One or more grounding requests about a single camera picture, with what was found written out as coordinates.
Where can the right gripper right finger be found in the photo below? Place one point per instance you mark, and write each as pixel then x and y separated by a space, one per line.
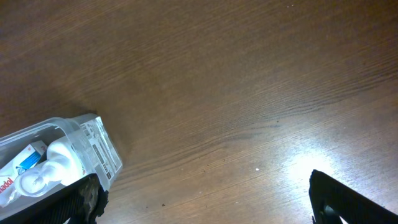
pixel 333 202

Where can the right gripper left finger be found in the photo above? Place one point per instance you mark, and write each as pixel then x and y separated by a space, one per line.
pixel 81 203

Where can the white spray bottle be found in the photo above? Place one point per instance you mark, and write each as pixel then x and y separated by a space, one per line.
pixel 62 166

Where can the white Panadol box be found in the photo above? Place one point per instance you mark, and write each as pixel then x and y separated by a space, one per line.
pixel 24 160

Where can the clear plastic container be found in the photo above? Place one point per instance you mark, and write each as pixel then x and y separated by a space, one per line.
pixel 89 139

